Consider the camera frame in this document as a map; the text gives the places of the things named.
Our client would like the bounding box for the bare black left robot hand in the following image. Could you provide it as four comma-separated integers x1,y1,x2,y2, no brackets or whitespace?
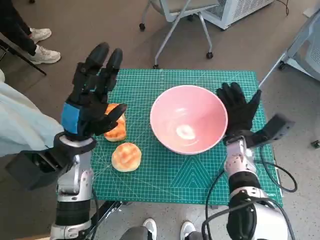
61,41,128,141

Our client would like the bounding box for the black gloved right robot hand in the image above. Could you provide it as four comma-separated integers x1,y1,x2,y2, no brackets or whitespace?
216,82,262,138

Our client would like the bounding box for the long twisted toy bread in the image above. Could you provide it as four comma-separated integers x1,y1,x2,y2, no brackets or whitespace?
103,103,127,143

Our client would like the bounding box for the pink bowl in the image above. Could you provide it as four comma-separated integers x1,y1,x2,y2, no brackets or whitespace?
149,84,229,155

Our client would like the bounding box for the round toy bread bun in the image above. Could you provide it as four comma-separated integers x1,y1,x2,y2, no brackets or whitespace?
111,142,143,173

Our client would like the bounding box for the person in light trousers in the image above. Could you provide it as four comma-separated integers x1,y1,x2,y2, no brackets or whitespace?
0,68,65,158

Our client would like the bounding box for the black stand leg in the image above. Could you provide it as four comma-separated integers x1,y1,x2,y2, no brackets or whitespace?
0,38,48,77

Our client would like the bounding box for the white grilled cabinet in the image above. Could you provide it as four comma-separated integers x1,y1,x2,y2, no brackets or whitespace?
201,0,275,31

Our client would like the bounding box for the pale blue wheeled chair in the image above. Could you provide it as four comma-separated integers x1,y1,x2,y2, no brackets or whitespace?
258,9,320,88

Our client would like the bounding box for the green cutting mat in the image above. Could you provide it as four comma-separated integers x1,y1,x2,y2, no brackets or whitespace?
89,68,285,208

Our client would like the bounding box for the person with white shoes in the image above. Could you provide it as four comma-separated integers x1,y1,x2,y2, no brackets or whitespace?
0,0,62,66

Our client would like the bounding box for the grey wheeled chair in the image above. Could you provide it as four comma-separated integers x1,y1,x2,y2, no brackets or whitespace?
138,0,227,70

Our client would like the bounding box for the white shoe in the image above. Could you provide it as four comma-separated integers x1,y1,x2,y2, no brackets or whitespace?
142,218,158,240
180,219,197,240

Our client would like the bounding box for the dark grey leg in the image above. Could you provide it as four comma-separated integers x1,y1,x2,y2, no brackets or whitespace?
187,230,208,240
119,225,151,240

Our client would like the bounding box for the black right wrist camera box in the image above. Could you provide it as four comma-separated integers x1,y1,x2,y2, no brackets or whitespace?
246,113,296,148

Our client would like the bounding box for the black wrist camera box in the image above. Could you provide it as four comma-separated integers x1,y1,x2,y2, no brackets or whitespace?
246,113,296,148
4,146,76,191

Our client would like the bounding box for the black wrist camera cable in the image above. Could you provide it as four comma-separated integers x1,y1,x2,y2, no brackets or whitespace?
259,147,298,193

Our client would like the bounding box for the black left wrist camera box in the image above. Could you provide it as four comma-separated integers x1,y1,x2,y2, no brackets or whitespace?
4,146,76,191

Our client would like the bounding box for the long black robot cable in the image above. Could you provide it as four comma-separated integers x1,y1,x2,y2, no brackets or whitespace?
204,168,227,240

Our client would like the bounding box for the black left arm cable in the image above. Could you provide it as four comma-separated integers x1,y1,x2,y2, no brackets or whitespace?
84,186,101,240

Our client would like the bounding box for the looped black robot cable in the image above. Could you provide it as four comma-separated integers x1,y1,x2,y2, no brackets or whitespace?
201,199,256,240

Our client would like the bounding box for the black metal table rail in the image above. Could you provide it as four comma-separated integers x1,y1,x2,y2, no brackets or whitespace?
96,199,133,226

